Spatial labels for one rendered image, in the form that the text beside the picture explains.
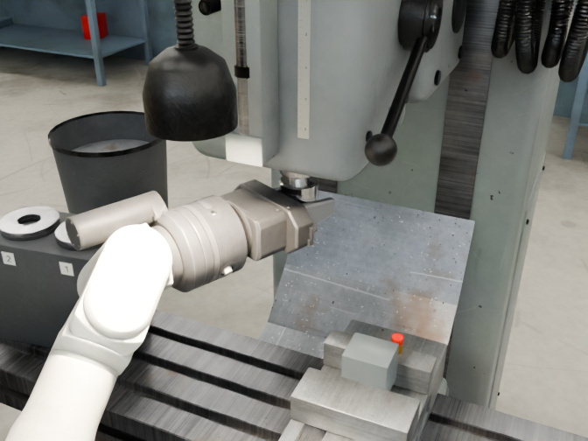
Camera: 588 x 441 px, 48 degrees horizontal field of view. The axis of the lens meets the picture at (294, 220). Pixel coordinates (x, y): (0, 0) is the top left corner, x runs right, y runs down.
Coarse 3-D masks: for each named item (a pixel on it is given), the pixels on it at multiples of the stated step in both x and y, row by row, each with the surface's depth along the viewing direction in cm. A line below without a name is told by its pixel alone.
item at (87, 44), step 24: (144, 0) 554; (0, 24) 604; (24, 24) 619; (96, 24) 507; (144, 24) 562; (24, 48) 547; (48, 48) 542; (72, 48) 542; (96, 48) 513; (120, 48) 542; (144, 48) 573; (96, 72) 523; (576, 96) 382; (576, 120) 388
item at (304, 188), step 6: (282, 180) 77; (288, 180) 77; (312, 180) 77; (282, 186) 76; (288, 186) 76; (294, 186) 76; (300, 186) 76; (306, 186) 76; (312, 186) 76; (288, 192) 76; (294, 192) 76; (300, 192) 76; (306, 192) 76; (312, 192) 76
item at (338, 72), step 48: (192, 0) 62; (288, 0) 59; (336, 0) 57; (384, 0) 61; (288, 48) 61; (336, 48) 59; (384, 48) 64; (288, 96) 63; (336, 96) 61; (384, 96) 67; (288, 144) 65; (336, 144) 63
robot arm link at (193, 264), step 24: (72, 216) 64; (96, 216) 64; (120, 216) 66; (144, 216) 67; (168, 216) 67; (192, 216) 67; (72, 240) 65; (96, 240) 64; (168, 240) 66; (192, 240) 66; (192, 264) 66; (192, 288) 68
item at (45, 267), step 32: (0, 224) 101; (32, 224) 101; (64, 224) 101; (0, 256) 100; (32, 256) 98; (64, 256) 96; (0, 288) 103; (32, 288) 101; (64, 288) 99; (0, 320) 107; (32, 320) 104; (64, 320) 102
